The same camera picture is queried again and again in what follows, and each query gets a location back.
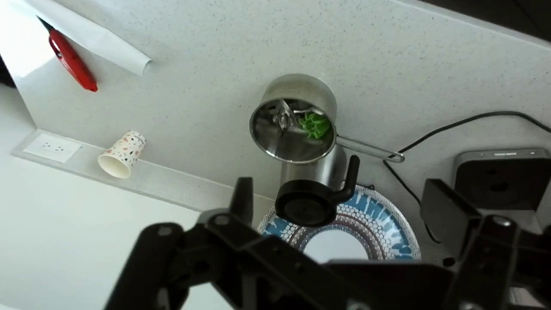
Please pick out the black steel coffee maker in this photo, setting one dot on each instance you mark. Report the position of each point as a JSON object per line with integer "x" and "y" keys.
{"x": 500, "y": 183}

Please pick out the dotted paper cup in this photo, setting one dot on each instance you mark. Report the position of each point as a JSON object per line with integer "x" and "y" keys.
{"x": 121, "y": 153}

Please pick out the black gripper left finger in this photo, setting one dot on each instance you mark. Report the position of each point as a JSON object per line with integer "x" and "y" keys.
{"x": 173, "y": 258}

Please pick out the white wall outlet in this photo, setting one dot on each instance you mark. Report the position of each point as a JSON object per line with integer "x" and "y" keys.
{"x": 52, "y": 148}

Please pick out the white rolled paper sheet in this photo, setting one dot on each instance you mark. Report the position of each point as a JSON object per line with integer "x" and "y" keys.
{"x": 104, "y": 40}

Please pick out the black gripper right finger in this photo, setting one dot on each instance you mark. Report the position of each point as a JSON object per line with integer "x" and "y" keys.
{"x": 493, "y": 258}

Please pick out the steel carafe with black lid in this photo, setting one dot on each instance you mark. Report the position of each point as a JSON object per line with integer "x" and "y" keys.
{"x": 310, "y": 174}

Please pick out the green leafy vegetable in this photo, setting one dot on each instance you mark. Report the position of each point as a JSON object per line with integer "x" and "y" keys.
{"x": 316, "y": 124}

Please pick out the stainless steel pot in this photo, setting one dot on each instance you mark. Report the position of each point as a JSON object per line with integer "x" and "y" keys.
{"x": 304, "y": 91}

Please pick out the blue patterned decorative plate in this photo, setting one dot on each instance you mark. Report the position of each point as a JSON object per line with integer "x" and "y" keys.
{"x": 381, "y": 226}

